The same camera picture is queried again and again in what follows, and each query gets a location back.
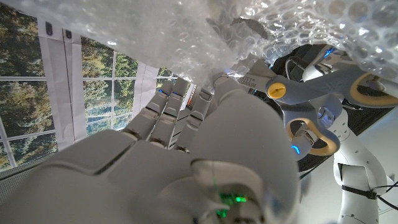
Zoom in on grey scissors with yellow handles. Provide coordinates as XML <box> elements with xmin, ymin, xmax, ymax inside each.
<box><xmin>231</xmin><ymin>17</ymin><xmax>398</xmax><ymax>157</ymax></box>

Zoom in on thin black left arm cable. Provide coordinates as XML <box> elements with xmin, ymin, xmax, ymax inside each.
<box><xmin>371</xmin><ymin>180</ymin><xmax>398</xmax><ymax>212</ymax></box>

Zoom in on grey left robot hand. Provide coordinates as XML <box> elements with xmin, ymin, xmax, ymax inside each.
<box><xmin>290</xmin><ymin>45</ymin><xmax>398</xmax><ymax>161</ymax></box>

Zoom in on printed forest window backdrop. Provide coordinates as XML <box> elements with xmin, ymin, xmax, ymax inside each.
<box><xmin>0</xmin><ymin>2</ymin><xmax>200</xmax><ymax>172</ymax></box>

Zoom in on large clear bubble wrap sheet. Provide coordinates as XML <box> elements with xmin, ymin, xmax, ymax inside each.
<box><xmin>0</xmin><ymin>0</ymin><xmax>398</xmax><ymax>90</ymax></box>

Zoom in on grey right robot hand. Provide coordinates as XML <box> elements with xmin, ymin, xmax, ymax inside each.
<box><xmin>0</xmin><ymin>73</ymin><xmax>302</xmax><ymax>224</ymax></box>

